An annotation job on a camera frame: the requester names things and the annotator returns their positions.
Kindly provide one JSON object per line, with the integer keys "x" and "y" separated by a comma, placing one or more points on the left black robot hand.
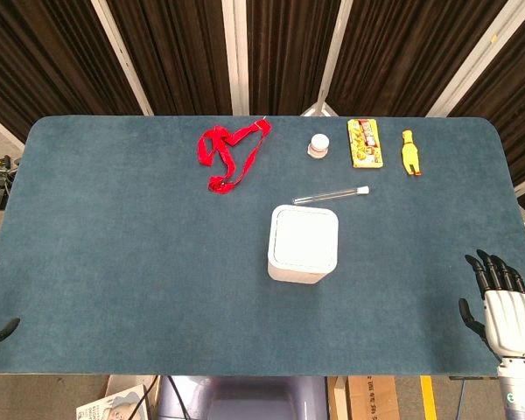
{"x": 0, "y": 330}

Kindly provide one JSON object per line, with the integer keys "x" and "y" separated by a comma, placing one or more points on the right black-white robot hand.
{"x": 509, "y": 321}

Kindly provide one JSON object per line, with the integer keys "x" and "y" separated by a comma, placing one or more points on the white plastic trash bin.
{"x": 303, "y": 242}

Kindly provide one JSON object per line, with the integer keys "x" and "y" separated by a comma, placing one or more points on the grey-purple robot base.
{"x": 254, "y": 398}

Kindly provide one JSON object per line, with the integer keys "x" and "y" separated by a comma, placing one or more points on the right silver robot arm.
{"x": 520, "y": 391}

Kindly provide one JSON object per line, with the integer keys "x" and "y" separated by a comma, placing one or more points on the printed magazine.
{"x": 114, "y": 404}

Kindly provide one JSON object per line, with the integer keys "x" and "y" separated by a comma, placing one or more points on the brown cardboard box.
{"x": 369, "y": 396}

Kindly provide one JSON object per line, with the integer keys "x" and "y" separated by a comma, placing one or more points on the blue felt table mat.
{"x": 157, "y": 271}

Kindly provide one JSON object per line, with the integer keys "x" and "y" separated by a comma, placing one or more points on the yellow rubber chicken toy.
{"x": 410, "y": 153}

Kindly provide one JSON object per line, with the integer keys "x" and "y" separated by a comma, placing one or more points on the clear test tube white cap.
{"x": 328, "y": 194}

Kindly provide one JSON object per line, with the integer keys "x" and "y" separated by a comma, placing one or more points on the yellow snack box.
{"x": 366, "y": 144}

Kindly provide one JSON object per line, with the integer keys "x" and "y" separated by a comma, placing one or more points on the small white round jar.
{"x": 319, "y": 146}

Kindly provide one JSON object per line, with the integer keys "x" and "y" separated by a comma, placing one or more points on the dark brown curtain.
{"x": 179, "y": 52}

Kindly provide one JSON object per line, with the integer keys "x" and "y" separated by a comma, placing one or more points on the white frame pole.
{"x": 236, "y": 57}
{"x": 472, "y": 61}
{"x": 332, "y": 57}
{"x": 122, "y": 57}

